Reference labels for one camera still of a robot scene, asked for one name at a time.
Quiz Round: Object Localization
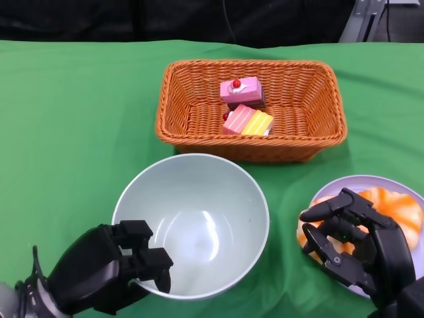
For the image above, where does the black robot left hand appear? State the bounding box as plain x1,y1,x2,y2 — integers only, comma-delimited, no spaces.
46,219,175,315

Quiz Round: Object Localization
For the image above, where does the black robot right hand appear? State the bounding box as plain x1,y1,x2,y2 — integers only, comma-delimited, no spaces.
299,187,417,309

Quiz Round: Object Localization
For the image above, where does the oblong orange striped bread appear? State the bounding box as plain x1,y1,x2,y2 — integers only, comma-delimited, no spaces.
359,187,424,251

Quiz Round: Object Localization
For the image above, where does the ring-shaped orange striped bread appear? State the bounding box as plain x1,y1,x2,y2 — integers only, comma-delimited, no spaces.
297,195,355,264

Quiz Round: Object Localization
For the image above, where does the grey round bowl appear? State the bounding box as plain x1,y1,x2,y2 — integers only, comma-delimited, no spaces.
111,152,271,301

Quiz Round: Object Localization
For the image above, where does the lavender round plate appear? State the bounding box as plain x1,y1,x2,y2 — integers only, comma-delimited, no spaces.
309,174,424,299

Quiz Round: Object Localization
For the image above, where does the orange wicker basket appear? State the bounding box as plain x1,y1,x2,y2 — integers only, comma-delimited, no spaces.
154,59,348,163

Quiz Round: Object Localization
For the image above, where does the yellow cake slice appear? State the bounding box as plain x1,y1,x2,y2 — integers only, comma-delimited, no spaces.
240,110,275,136

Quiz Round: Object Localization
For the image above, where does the pink and brown cake slice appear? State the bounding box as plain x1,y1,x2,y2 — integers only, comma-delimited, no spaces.
220,76,266,111

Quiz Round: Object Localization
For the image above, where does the green tablecloth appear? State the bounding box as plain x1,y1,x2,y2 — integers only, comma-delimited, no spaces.
0,39,424,318

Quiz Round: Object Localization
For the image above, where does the grey metal stand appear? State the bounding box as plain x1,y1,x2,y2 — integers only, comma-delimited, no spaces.
338,0,385,43

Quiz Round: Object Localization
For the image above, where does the black hanging cable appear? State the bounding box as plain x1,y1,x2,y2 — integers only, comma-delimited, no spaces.
221,0,237,44
384,0,392,42

